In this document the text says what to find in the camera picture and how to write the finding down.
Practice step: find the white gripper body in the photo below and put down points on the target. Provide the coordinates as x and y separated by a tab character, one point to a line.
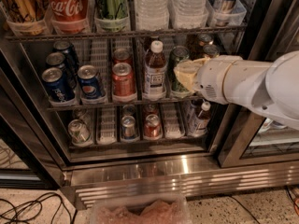
212	78

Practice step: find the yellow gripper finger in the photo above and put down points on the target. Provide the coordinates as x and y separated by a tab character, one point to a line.
186	72

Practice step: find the tea bottle white cap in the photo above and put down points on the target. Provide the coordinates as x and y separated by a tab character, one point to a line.
155	65

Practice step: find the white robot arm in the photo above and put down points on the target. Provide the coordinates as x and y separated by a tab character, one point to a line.
269	89

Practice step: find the lower shelf tea bottle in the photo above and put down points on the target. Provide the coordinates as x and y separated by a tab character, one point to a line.
199	120

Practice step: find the right clear water bottle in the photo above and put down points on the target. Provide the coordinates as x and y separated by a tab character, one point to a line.
188	14

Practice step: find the clear water bottle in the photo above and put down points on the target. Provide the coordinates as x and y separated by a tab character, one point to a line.
151	15
188	14

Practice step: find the left clear water bottle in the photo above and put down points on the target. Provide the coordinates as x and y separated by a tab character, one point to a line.
151	15

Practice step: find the stainless fridge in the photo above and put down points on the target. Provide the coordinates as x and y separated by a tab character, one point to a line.
240	150

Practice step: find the back green soda can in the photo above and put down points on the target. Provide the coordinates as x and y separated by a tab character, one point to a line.
177	54

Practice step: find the green soda can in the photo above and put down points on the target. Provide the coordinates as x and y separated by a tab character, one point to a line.
178	90
177	54

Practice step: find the front green soda can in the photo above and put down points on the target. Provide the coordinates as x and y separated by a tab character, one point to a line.
178	90

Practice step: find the middle gold soda can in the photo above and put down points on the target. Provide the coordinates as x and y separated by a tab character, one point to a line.
211	51

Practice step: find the gold soda can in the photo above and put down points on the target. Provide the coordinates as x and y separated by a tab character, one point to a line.
211	51
195	44

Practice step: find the back gold soda can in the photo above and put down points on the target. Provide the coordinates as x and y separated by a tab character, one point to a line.
195	44

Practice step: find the front red soda can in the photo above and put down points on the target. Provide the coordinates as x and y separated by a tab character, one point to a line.
123	82

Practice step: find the red soda can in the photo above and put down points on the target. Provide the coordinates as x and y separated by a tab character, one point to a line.
123	82
122	56

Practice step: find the back red soda can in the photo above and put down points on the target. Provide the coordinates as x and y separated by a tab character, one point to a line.
122	56

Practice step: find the lower red can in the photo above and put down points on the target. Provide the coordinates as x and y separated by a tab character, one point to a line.
152	126

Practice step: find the lower blue silver can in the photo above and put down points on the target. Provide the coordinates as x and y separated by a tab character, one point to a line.
128	127

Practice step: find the front right Pepsi can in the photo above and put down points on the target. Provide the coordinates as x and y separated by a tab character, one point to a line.
90	82

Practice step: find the back dark Pepsi can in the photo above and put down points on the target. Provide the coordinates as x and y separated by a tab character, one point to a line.
68	49

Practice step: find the dark pepsi can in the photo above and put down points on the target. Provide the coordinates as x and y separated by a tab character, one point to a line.
58	60
68	49

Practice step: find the lower silver tipped can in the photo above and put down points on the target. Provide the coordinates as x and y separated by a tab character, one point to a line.
78	131

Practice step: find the front left Pepsi can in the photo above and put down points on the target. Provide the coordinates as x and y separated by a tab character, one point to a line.
56	84

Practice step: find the middle dark Pepsi can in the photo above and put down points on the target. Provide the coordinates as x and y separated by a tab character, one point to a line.
58	60

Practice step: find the large Coca-Cola can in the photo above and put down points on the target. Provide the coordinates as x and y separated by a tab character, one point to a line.
69	14

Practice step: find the clear plastic bin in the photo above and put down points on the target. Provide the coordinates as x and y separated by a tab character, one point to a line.
165	208

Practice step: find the large gold can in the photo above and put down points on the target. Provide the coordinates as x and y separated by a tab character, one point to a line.
25	17

